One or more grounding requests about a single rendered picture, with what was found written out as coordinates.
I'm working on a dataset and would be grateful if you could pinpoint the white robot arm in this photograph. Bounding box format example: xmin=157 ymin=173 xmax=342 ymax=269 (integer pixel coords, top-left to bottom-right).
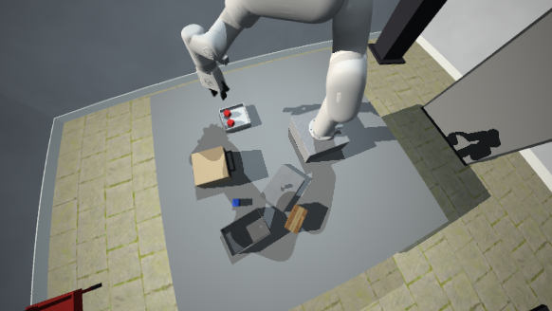
xmin=181 ymin=0 xmax=374 ymax=141

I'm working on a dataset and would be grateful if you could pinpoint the brown cardboard box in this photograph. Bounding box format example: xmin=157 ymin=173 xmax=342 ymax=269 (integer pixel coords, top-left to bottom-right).
xmin=284 ymin=204 xmax=307 ymax=234

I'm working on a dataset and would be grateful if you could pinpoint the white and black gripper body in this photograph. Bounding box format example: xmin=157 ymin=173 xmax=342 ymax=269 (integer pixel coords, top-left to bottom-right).
xmin=196 ymin=65 xmax=226 ymax=92

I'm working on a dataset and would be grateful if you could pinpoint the light wooden cabinet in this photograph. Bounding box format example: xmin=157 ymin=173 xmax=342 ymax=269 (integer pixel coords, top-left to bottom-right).
xmin=192 ymin=146 xmax=236 ymax=189

